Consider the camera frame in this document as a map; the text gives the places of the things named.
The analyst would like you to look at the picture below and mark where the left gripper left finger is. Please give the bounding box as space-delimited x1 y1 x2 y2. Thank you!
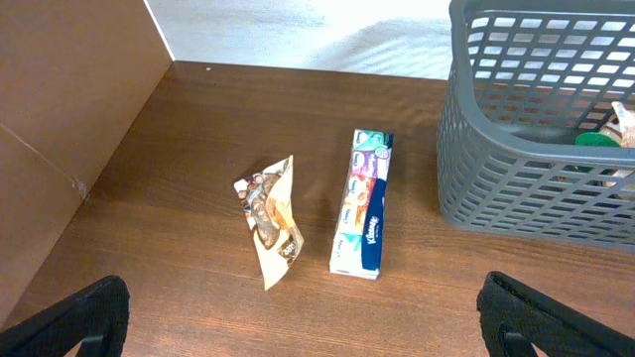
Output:
1 275 130 357

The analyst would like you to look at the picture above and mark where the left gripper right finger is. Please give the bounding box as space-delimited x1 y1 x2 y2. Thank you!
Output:
476 271 634 356

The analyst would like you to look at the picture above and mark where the green lid glass jar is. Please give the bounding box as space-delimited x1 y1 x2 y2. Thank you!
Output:
567 132 620 173

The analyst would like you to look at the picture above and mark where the beige pasta bag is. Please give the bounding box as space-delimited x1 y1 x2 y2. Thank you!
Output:
597 100 635 189

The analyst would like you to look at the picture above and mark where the grey plastic shopping basket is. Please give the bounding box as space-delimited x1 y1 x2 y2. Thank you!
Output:
438 0 634 251

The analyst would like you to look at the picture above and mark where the Kleenex tissue multipack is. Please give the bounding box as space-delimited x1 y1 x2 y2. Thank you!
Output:
329 129 393 280

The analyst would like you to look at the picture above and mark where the brown snack pouch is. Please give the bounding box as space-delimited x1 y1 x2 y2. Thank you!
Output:
233 156 305 291

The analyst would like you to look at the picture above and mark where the brown cardboard side panel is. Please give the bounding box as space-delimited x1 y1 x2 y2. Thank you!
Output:
1 0 173 316

